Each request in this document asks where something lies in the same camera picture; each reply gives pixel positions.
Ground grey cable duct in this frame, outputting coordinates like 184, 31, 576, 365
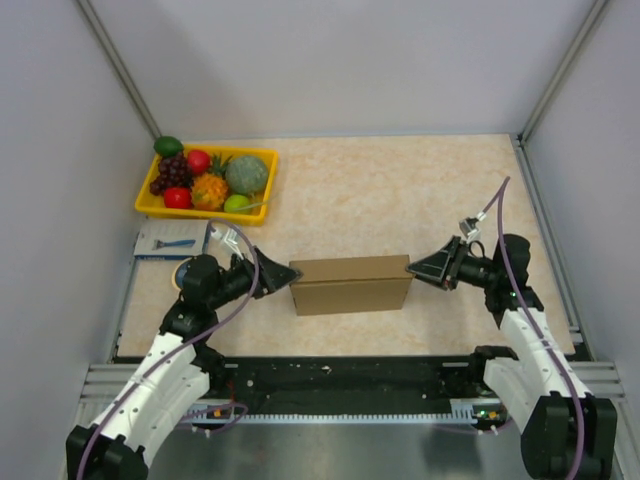
180, 401, 508, 426

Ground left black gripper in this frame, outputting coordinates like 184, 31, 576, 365
208, 245, 301, 310

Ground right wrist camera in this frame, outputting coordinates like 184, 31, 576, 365
459, 211, 486, 243

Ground yellow plastic tray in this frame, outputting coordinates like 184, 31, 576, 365
135, 143, 279, 226

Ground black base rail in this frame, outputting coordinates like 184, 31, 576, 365
203, 354, 497, 416

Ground dark red grape bunch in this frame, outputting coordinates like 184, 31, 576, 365
149, 152, 193, 196

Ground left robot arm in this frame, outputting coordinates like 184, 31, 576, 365
65, 249, 302, 479

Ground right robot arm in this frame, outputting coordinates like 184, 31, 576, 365
406, 234, 617, 479

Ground razor blister pack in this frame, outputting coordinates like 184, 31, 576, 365
133, 219, 209, 260

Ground blue tape roll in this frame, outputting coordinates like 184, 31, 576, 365
171, 259, 191, 291

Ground brown cardboard box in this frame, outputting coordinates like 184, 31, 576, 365
289, 255, 413, 316

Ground green melon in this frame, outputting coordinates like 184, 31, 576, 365
225, 155, 269, 195

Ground red apple lower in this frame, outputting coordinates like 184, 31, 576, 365
163, 187, 192, 209

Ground red apple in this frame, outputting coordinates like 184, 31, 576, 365
186, 150, 211, 176
163, 187, 192, 209

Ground orange pineapple toy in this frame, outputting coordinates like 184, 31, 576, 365
191, 154, 231, 211

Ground green lime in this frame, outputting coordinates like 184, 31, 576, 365
224, 194, 253, 214

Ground green avocado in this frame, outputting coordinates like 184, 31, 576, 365
153, 136, 184, 158

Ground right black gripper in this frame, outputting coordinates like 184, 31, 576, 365
407, 236, 500, 291

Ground red apple upper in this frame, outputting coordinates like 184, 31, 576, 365
186, 150, 211, 176

